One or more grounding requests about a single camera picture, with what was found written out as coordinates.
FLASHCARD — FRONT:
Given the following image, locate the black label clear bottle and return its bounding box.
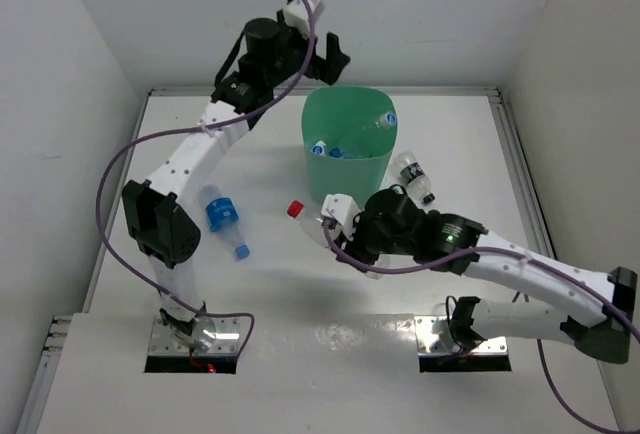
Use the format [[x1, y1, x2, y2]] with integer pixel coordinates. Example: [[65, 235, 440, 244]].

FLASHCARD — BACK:
[[393, 150, 435, 205]]

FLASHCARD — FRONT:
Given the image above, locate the green plastic bin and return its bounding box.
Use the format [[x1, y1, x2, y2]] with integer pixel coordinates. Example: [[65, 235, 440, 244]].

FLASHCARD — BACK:
[[301, 86, 398, 206]]

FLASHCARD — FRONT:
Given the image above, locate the white cap blue label bottle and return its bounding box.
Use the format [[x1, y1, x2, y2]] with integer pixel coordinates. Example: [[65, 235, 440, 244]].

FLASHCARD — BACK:
[[309, 137, 374, 161]]

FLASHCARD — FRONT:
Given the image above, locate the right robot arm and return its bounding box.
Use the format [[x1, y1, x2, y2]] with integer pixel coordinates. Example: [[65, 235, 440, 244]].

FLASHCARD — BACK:
[[321, 185, 639, 364]]

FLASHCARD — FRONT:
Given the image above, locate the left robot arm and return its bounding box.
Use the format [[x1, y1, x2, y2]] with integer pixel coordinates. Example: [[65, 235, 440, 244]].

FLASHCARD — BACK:
[[122, 17, 350, 342]]

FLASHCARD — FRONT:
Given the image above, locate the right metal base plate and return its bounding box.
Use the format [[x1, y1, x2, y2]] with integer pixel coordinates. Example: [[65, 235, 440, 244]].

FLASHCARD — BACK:
[[414, 315, 508, 359]]

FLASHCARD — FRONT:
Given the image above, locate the metal base plate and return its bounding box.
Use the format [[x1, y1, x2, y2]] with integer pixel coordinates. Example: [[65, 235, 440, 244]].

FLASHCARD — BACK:
[[148, 316, 240, 357], [414, 315, 508, 359]]

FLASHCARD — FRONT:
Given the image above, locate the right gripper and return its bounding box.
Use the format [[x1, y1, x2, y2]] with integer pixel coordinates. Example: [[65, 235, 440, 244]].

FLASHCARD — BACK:
[[330, 208, 413, 270]]

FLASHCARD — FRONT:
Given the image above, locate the red cap red label bottle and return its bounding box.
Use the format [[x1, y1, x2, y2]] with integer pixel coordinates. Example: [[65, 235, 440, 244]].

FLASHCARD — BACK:
[[286, 199, 396, 280]]

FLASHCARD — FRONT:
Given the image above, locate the red wire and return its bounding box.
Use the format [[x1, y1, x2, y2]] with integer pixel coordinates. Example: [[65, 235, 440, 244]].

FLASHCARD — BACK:
[[188, 351, 217, 374]]

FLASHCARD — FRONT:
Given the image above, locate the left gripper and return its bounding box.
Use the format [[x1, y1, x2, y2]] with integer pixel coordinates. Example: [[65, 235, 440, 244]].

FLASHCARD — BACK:
[[261, 8, 346, 87]]

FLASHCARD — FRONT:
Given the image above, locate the clear unlabelled plastic bottle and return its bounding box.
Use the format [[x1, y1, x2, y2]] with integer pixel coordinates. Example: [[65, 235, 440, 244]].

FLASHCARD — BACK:
[[345, 111, 397, 157]]

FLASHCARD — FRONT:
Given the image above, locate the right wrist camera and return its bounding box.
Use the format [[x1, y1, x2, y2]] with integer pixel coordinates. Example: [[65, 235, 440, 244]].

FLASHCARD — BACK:
[[320, 194, 361, 232]]

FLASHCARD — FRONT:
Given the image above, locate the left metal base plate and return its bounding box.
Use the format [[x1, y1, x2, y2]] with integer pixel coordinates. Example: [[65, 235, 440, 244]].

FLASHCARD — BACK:
[[148, 316, 240, 357]]

